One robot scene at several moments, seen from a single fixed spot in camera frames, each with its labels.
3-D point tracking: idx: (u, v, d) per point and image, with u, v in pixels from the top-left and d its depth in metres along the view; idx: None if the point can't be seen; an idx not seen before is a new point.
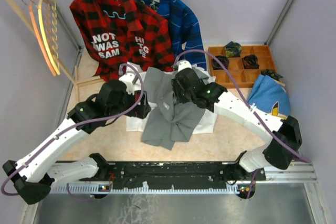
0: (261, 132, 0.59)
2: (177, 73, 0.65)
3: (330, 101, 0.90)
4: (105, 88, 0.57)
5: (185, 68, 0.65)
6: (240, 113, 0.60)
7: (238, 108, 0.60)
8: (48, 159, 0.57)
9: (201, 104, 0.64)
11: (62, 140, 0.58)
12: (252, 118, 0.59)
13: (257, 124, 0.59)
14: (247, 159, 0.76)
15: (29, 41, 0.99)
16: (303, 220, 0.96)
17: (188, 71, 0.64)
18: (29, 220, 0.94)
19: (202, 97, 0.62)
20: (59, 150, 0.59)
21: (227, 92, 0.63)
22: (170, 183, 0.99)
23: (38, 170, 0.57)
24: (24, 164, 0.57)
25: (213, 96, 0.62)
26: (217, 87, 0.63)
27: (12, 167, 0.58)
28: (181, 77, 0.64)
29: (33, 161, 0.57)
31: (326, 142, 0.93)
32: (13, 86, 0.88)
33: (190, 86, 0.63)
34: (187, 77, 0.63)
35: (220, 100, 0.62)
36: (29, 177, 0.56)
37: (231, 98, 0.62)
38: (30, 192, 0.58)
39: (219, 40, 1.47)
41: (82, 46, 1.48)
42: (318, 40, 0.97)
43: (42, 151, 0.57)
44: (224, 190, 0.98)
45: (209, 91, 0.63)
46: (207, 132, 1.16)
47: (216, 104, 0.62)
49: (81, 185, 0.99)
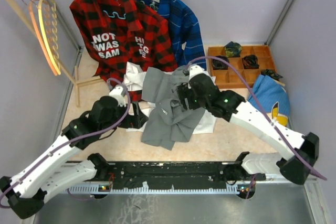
0: (281, 148, 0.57)
2: (192, 81, 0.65)
3: (330, 101, 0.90)
4: (97, 107, 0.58)
5: (199, 75, 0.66)
6: (260, 126, 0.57)
7: (258, 121, 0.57)
8: (41, 176, 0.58)
9: (217, 113, 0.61)
11: (56, 157, 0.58)
12: (272, 132, 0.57)
13: (277, 139, 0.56)
14: (253, 161, 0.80)
15: (29, 41, 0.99)
16: (304, 220, 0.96)
17: (203, 78, 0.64)
18: (29, 220, 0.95)
19: (219, 106, 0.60)
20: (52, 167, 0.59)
21: (244, 102, 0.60)
22: (170, 183, 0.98)
23: (32, 186, 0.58)
24: (19, 181, 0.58)
25: (230, 106, 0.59)
26: (234, 96, 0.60)
27: (7, 182, 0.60)
28: (196, 84, 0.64)
29: (27, 177, 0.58)
31: (326, 142, 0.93)
32: (13, 86, 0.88)
33: (206, 93, 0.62)
34: (202, 85, 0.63)
35: (239, 110, 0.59)
36: (22, 193, 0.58)
37: (250, 109, 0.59)
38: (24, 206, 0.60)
39: (219, 40, 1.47)
41: (82, 46, 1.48)
42: (318, 40, 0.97)
43: (36, 169, 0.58)
44: (224, 190, 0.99)
45: (226, 99, 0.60)
46: (207, 132, 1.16)
47: (234, 114, 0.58)
49: (81, 185, 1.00)
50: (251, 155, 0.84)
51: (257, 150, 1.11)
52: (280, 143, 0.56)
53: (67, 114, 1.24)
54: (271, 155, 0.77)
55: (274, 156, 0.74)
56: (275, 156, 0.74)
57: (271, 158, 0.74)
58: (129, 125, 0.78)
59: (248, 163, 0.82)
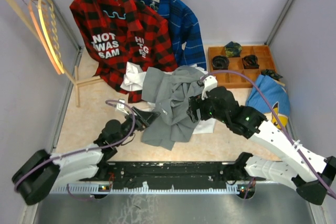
0: (303, 171, 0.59)
2: (212, 94, 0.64)
3: (330, 100, 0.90)
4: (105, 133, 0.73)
5: (220, 89, 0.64)
6: (282, 148, 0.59)
7: (280, 142, 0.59)
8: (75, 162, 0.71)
9: (238, 130, 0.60)
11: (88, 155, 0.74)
12: (295, 155, 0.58)
13: (300, 162, 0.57)
14: (260, 167, 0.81)
15: (29, 41, 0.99)
16: (304, 221, 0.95)
17: (224, 92, 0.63)
18: (29, 220, 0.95)
19: (239, 124, 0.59)
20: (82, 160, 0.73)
21: (266, 120, 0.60)
22: (170, 182, 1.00)
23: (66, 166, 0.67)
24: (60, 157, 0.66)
25: (251, 124, 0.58)
26: (255, 114, 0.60)
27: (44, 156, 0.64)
28: (217, 98, 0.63)
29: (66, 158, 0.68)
31: (326, 142, 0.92)
32: (13, 86, 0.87)
33: (226, 109, 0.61)
34: (224, 100, 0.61)
35: (261, 130, 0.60)
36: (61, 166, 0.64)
37: (272, 129, 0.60)
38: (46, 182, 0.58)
39: (219, 40, 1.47)
41: (82, 46, 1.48)
42: (318, 40, 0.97)
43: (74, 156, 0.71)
44: (224, 189, 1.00)
45: (248, 117, 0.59)
46: (207, 132, 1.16)
47: (255, 134, 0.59)
49: (82, 185, 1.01)
50: (259, 160, 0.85)
51: (257, 150, 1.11)
52: (302, 167, 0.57)
53: (67, 114, 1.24)
54: (284, 166, 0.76)
55: (287, 170, 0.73)
56: (288, 169, 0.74)
57: (283, 170, 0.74)
58: (143, 127, 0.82)
59: (253, 167, 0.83)
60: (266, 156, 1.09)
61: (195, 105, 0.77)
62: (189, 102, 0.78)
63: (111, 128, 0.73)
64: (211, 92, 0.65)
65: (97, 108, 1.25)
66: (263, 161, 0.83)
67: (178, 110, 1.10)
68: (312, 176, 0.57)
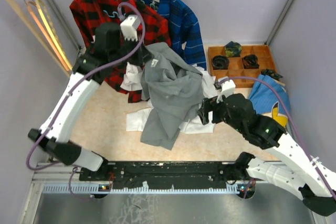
0: (317, 188, 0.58)
2: (230, 102, 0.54)
3: (329, 99, 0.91)
4: (100, 33, 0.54)
5: (239, 97, 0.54)
6: (300, 164, 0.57)
7: (297, 157, 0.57)
8: (70, 115, 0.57)
9: (255, 141, 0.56)
11: (76, 95, 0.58)
12: (311, 171, 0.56)
13: (316, 179, 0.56)
14: (263, 171, 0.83)
15: (30, 41, 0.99)
16: (304, 221, 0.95)
17: (243, 102, 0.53)
18: (29, 220, 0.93)
19: (258, 135, 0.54)
20: (75, 107, 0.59)
21: (285, 133, 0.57)
22: (170, 182, 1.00)
23: (64, 128, 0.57)
24: (49, 127, 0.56)
25: (271, 137, 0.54)
26: (275, 125, 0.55)
27: (36, 133, 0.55)
28: (234, 108, 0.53)
29: (57, 121, 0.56)
31: (326, 142, 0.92)
32: (13, 86, 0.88)
33: (245, 119, 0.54)
34: (244, 111, 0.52)
35: (281, 145, 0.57)
36: (58, 137, 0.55)
37: (290, 144, 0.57)
38: (62, 152, 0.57)
39: (219, 40, 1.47)
41: (82, 46, 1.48)
42: (318, 40, 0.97)
43: (63, 111, 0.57)
44: (224, 189, 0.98)
45: (267, 129, 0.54)
46: (207, 132, 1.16)
47: (275, 147, 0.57)
49: (84, 185, 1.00)
50: (261, 163, 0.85)
51: (257, 150, 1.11)
52: (318, 183, 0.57)
53: None
54: (290, 173, 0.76)
55: (293, 178, 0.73)
56: (294, 177, 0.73)
57: (289, 178, 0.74)
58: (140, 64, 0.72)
59: (256, 170, 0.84)
60: (266, 156, 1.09)
61: (208, 107, 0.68)
62: (202, 104, 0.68)
63: (108, 27, 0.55)
64: (227, 99, 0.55)
65: (97, 108, 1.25)
66: (266, 164, 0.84)
67: (165, 83, 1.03)
68: (326, 193, 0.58)
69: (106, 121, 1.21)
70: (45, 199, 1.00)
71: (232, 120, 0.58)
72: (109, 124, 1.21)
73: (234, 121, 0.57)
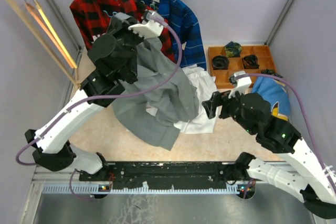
0: (326, 195, 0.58)
2: (247, 103, 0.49)
3: (329, 99, 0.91)
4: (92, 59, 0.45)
5: (256, 97, 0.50)
6: (314, 171, 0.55)
7: (311, 164, 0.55)
8: (61, 132, 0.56)
9: (269, 146, 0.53)
11: (74, 114, 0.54)
12: (323, 180, 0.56)
13: (326, 187, 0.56)
14: (263, 172, 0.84)
15: (29, 41, 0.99)
16: (304, 221, 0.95)
17: (261, 102, 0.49)
18: (29, 220, 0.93)
19: (272, 139, 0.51)
20: (71, 125, 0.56)
21: (301, 139, 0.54)
22: (170, 183, 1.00)
23: (53, 142, 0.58)
24: (40, 137, 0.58)
25: (286, 142, 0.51)
26: (291, 129, 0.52)
27: (31, 135, 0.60)
28: (252, 109, 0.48)
29: (48, 133, 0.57)
31: (326, 142, 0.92)
32: (13, 86, 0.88)
33: (261, 122, 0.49)
34: (262, 113, 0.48)
35: (295, 151, 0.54)
36: (45, 149, 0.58)
37: (305, 150, 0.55)
38: (48, 161, 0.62)
39: (219, 40, 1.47)
41: (82, 46, 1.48)
42: (318, 40, 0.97)
43: (57, 125, 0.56)
44: (224, 190, 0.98)
45: (283, 133, 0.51)
46: (207, 132, 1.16)
47: (290, 153, 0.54)
49: (85, 185, 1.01)
50: (262, 164, 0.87)
51: (257, 150, 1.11)
52: (327, 191, 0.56)
53: None
54: (290, 176, 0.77)
55: (294, 180, 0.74)
56: (295, 179, 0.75)
57: (290, 180, 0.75)
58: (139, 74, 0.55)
59: (256, 170, 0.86)
60: (266, 156, 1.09)
61: (218, 102, 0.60)
62: (212, 97, 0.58)
63: (101, 50, 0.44)
64: (243, 98, 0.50)
65: None
66: (268, 166, 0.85)
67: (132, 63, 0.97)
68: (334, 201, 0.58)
69: (106, 121, 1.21)
70: (45, 199, 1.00)
71: (245, 121, 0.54)
72: (109, 124, 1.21)
73: (247, 121, 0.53)
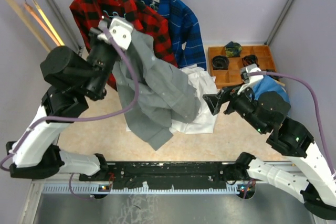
0: (331, 198, 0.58)
2: (266, 103, 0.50)
3: (330, 99, 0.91)
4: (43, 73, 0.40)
5: (277, 99, 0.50)
6: (320, 174, 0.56)
7: (319, 167, 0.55)
8: (30, 149, 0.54)
9: (281, 149, 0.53)
11: (37, 130, 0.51)
12: (331, 183, 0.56)
13: (334, 191, 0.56)
14: (264, 172, 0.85)
15: (29, 41, 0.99)
16: (304, 221, 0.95)
17: (283, 106, 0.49)
18: (29, 220, 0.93)
19: (286, 142, 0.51)
20: (39, 140, 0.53)
21: (313, 143, 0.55)
22: (170, 183, 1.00)
23: (25, 158, 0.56)
24: (13, 152, 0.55)
25: (299, 145, 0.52)
26: (305, 132, 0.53)
27: (9, 148, 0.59)
28: (271, 111, 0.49)
29: (19, 150, 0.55)
31: (326, 142, 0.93)
32: (12, 86, 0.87)
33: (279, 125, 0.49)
34: (281, 115, 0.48)
35: (308, 155, 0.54)
36: (19, 163, 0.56)
37: (316, 154, 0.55)
38: (27, 174, 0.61)
39: (219, 40, 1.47)
41: (82, 46, 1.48)
42: (318, 40, 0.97)
43: (24, 142, 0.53)
44: (224, 190, 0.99)
45: (297, 137, 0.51)
46: (207, 132, 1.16)
47: (302, 158, 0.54)
49: (84, 185, 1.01)
50: (262, 164, 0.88)
51: (257, 150, 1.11)
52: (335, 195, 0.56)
53: None
54: (290, 176, 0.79)
55: (295, 181, 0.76)
56: (295, 180, 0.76)
57: (291, 181, 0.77)
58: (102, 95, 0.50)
59: (256, 171, 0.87)
60: (266, 156, 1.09)
61: (225, 98, 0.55)
62: (220, 94, 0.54)
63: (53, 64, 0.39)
64: (263, 98, 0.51)
65: (97, 108, 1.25)
66: (268, 166, 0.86)
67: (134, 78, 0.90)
68: None
69: (106, 121, 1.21)
70: (45, 199, 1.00)
71: (257, 123, 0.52)
72: (109, 124, 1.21)
73: (260, 121, 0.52)
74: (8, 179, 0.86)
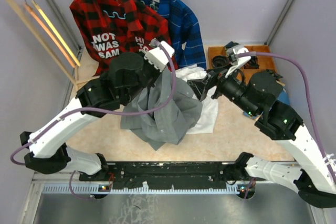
0: (324, 185, 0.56)
2: (259, 85, 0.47)
3: (330, 100, 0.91)
4: (113, 67, 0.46)
5: (269, 78, 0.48)
6: (312, 158, 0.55)
7: (311, 151, 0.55)
8: (53, 139, 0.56)
9: (270, 131, 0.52)
11: (67, 122, 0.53)
12: (322, 168, 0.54)
13: (326, 176, 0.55)
14: (260, 168, 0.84)
15: (29, 41, 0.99)
16: (304, 221, 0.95)
17: (276, 86, 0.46)
18: (29, 220, 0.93)
19: (275, 125, 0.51)
20: (64, 132, 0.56)
21: (302, 125, 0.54)
22: (170, 183, 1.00)
23: (44, 148, 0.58)
24: (32, 141, 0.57)
25: (289, 128, 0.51)
26: (294, 115, 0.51)
27: (25, 138, 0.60)
28: (263, 92, 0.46)
29: (40, 139, 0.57)
31: (325, 141, 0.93)
32: (13, 86, 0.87)
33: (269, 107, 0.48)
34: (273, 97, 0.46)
35: (297, 137, 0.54)
36: (36, 153, 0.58)
37: (306, 137, 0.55)
38: (40, 165, 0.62)
39: (219, 40, 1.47)
41: (82, 46, 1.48)
42: (318, 40, 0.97)
43: (49, 131, 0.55)
44: (224, 190, 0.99)
45: (286, 119, 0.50)
46: (207, 132, 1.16)
47: (291, 140, 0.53)
49: (84, 185, 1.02)
50: (259, 161, 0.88)
51: (257, 150, 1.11)
52: (327, 180, 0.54)
53: None
54: (285, 168, 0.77)
55: (289, 172, 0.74)
56: (290, 171, 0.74)
57: (285, 172, 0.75)
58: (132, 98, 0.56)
59: (254, 168, 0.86)
60: (266, 156, 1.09)
61: (213, 82, 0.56)
62: (207, 78, 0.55)
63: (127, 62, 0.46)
64: (255, 80, 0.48)
65: None
66: (264, 162, 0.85)
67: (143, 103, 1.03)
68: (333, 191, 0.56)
69: (106, 121, 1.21)
70: (45, 199, 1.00)
71: (248, 106, 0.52)
72: (109, 124, 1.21)
73: (249, 105, 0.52)
74: (8, 179, 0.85)
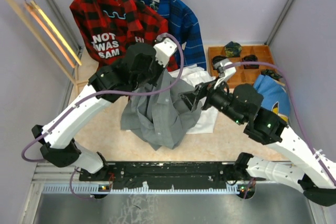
0: (321, 180, 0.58)
2: (241, 96, 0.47)
3: (329, 100, 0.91)
4: (130, 52, 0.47)
5: (249, 88, 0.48)
6: (304, 157, 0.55)
7: (301, 151, 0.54)
8: (69, 128, 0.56)
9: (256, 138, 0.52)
11: (82, 108, 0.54)
12: (314, 164, 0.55)
13: (319, 172, 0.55)
14: (262, 168, 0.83)
15: (29, 41, 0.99)
16: (304, 221, 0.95)
17: (256, 96, 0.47)
18: (29, 220, 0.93)
19: (261, 131, 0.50)
20: (79, 119, 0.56)
21: (287, 127, 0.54)
22: (170, 183, 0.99)
23: (60, 138, 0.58)
24: (48, 131, 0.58)
25: (274, 132, 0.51)
26: (276, 119, 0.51)
27: (39, 130, 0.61)
28: (246, 103, 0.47)
29: (56, 128, 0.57)
31: (325, 141, 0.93)
32: (13, 86, 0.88)
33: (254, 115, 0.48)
34: (254, 105, 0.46)
35: (284, 139, 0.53)
36: (53, 144, 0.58)
37: (293, 137, 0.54)
38: (54, 156, 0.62)
39: (219, 40, 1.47)
41: (82, 46, 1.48)
42: (317, 41, 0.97)
43: (64, 120, 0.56)
44: (224, 190, 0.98)
45: (270, 124, 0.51)
46: (207, 132, 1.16)
47: (277, 142, 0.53)
49: (85, 185, 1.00)
50: (260, 161, 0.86)
51: (257, 150, 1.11)
52: (322, 176, 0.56)
53: None
54: (287, 168, 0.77)
55: (292, 172, 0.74)
56: (292, 171, 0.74)
57: (287, 172, 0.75)
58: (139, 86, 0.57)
59: (255, 168, 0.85)
60: (266, 156, 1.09)
61: (201, 94, 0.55)
62: (198, 89, 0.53)
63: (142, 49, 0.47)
64: (238, 91, 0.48)
65: None
66: (265, 162, 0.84)
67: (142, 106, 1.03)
68: (330, 184, 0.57)
69: (106, 121, 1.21)
70: (45, 199, 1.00)
71: (235, 116, 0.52)
72: (109, 124, 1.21)
73: (236, 114, 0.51)
74: (9, 179, 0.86)
